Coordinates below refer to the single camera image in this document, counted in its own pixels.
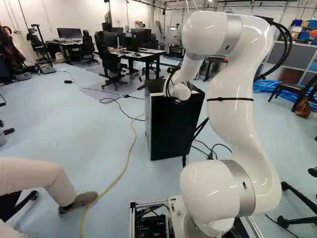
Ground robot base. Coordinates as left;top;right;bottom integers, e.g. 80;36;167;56
128;194;263;238

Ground black mini fridge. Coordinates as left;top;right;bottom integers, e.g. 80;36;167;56
144;78;206;161

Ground black desk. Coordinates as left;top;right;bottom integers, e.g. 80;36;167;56
108;48;167;90

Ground black office chair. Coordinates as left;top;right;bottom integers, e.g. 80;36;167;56
94;31;129;91

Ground person's legs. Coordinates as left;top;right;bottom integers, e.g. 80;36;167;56
0;156;99;238

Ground dark wooden chair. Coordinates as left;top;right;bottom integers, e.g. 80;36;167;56
267;79;317;113

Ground brown bag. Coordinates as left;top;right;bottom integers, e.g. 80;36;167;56
294;98;312;118

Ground person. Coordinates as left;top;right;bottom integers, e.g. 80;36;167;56
0;25;27;76

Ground yellow floor cable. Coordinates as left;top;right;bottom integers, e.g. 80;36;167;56
81;113;146;238

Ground blue corrugated hose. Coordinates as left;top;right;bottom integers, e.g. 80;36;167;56
254;78;317;111

